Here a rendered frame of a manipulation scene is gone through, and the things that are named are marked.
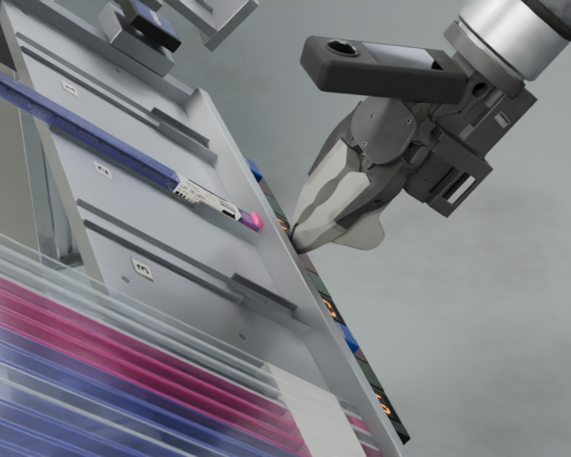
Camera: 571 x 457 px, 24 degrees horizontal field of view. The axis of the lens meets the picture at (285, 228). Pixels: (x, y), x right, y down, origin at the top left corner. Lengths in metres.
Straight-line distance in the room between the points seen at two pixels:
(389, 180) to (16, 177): 0.63
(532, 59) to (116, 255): 0.34
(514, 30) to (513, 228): 1.28
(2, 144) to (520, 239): 1.01
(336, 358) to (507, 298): 1.21
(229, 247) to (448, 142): 0.18
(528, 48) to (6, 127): 0.67
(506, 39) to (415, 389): 1.02
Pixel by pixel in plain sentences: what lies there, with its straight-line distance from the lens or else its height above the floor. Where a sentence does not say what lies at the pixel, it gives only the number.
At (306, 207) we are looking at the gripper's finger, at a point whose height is 0.73.
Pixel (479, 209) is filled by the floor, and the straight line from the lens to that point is 2.25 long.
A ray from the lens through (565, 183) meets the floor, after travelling 2.34.
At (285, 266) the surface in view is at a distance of 0.94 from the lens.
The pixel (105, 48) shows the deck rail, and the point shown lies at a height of 0.79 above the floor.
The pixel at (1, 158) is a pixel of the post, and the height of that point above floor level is 0.52.
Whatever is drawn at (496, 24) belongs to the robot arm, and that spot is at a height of 0.88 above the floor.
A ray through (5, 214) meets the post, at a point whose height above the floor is 0.44.
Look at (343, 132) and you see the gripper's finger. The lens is 1.01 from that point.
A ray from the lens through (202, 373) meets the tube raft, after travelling 0.72.
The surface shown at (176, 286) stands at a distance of 0.82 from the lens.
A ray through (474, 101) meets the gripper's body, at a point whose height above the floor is 0.81.
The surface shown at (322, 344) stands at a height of 0.73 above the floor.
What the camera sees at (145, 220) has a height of 0.81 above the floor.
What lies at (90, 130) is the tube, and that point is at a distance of 0.90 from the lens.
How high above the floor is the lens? 1.33
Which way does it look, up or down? 37 degrees down
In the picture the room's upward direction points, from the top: straight up
